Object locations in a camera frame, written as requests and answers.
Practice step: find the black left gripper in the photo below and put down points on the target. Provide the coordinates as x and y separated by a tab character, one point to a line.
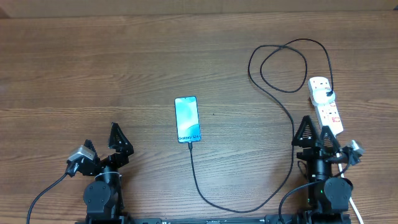
124	149

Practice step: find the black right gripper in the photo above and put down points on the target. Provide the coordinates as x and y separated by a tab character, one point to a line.
310	140

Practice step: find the blue Galaxy smartphone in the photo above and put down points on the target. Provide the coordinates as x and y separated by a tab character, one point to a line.
187	119

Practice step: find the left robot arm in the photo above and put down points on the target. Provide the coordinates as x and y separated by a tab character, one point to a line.
103	197

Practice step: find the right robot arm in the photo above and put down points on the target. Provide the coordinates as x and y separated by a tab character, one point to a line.
328	191

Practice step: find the white charger plug adapter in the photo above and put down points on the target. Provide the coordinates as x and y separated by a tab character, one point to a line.
322	96

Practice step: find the white power strip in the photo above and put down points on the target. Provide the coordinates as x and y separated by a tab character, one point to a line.
327	115

